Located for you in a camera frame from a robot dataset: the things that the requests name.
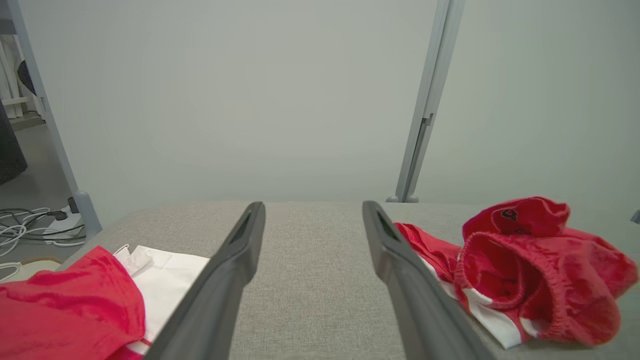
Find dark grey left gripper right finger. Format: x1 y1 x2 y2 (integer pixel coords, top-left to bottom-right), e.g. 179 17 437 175
362 200 496 360

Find white cable bundle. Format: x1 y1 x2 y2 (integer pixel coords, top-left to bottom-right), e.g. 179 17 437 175
0 207 86 281

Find grey slanted partition post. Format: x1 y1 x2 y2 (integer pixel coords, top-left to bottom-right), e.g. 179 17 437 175
5 0 103 241

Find white power strip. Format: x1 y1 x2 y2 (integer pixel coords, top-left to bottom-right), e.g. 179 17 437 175
44 205 86 245

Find red jersey with white sleeves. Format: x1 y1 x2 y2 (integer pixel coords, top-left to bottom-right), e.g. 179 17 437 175
0 244 211 360

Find grey partition post with feet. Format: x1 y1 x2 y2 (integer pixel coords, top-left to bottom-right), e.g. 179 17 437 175
386 0 467 203

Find white furniture frame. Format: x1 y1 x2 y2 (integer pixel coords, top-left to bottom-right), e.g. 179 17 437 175
0 35 45 121

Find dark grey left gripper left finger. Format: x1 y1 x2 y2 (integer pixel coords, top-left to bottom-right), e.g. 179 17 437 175
144 201 266 360

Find black floor cable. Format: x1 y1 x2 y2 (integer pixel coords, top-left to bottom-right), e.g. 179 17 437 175
0 197 86 241

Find red shorts with white stripe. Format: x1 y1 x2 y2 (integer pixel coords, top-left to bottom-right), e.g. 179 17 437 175
394 196 640 350

